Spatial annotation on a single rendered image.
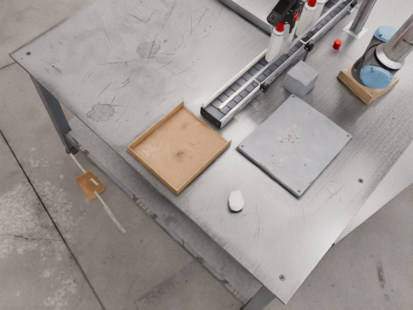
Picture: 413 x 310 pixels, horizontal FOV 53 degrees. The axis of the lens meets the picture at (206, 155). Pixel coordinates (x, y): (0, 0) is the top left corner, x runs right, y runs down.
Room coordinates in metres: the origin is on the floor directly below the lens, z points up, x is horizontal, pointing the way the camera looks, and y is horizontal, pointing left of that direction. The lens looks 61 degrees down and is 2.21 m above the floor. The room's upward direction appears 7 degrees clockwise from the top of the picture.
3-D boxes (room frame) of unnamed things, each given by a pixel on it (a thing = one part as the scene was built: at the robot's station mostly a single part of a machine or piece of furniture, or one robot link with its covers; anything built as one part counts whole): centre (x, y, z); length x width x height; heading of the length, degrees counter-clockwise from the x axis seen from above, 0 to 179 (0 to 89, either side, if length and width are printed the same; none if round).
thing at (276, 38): (1.23, -0.22, 1.00); 0.05 x 0.05 x 0.20
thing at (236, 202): (0.59, -0.13, 0.85); 0.08 x 0.07 x 0.04; 151
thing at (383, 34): (1.23, -0.65, 1.04); 0.13 x 0.12 x 0.14; 162
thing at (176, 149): (0.78, 0.10, 0.85); 0.30 x 0.26 x 0.04; 144
